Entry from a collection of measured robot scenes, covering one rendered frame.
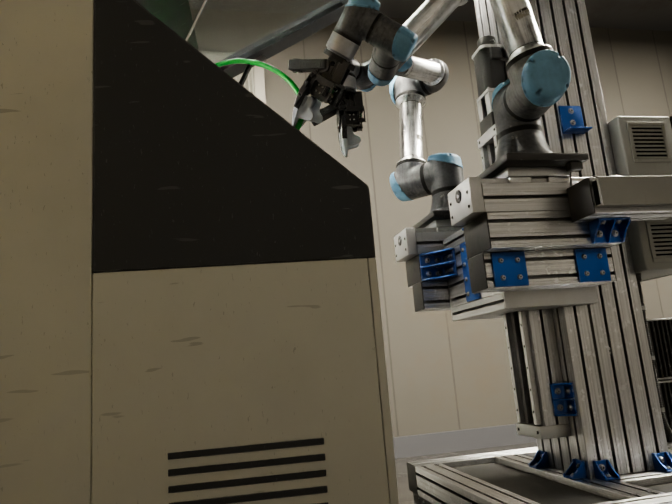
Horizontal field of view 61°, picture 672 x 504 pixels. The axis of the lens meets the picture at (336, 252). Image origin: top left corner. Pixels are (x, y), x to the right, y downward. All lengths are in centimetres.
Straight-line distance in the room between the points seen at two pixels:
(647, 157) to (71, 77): 155
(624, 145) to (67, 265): 152
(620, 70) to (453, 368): 267
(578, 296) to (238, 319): 92
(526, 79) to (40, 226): 112
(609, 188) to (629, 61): 371
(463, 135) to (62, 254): 327
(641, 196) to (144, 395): 118
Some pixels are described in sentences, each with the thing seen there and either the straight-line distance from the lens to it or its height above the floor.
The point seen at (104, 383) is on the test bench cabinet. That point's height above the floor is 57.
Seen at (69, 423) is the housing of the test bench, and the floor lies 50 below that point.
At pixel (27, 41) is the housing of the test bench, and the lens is 146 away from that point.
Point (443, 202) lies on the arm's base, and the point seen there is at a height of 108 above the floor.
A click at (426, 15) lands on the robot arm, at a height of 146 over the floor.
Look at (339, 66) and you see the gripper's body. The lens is 147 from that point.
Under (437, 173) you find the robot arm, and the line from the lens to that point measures 200.
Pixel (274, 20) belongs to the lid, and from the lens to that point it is 205.
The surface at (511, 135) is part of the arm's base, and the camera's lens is 156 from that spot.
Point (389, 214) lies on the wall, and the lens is 374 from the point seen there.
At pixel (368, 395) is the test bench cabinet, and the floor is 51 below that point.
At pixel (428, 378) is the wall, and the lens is 367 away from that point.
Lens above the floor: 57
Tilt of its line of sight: 11 degrees up
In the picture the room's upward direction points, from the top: 5 degrees counter-clockwise
